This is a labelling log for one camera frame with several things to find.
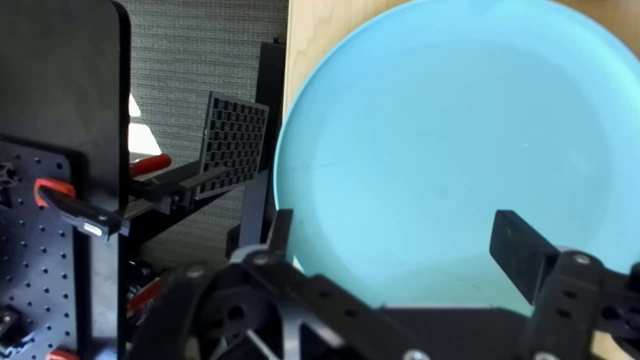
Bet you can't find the black perforated panel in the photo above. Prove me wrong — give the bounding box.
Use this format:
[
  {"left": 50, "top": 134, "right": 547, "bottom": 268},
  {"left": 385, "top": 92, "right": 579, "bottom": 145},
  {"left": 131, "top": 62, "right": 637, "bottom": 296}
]
[{"left": 196, "top": 92, "right": 270, "bottom": 199}]

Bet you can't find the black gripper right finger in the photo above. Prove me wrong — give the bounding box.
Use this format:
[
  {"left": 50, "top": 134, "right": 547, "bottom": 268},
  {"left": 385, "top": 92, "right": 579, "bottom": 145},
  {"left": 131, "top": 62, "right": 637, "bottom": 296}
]
[{"left": 489, "top": 211, "right": 640, "bottom": 360}]

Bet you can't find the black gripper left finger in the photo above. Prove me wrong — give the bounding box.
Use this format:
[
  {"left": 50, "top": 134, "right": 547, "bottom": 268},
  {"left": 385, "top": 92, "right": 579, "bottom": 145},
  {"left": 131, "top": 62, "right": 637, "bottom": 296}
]
[{"left": 125, "top": 211, "right": 373, "bottom": 360}]

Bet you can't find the teal plate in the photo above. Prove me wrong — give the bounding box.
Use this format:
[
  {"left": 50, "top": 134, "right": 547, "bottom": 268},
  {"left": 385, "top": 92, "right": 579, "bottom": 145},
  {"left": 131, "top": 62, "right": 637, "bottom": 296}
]
[{"left": 274, "top": 0, "right": 640, "bottom": 311}]

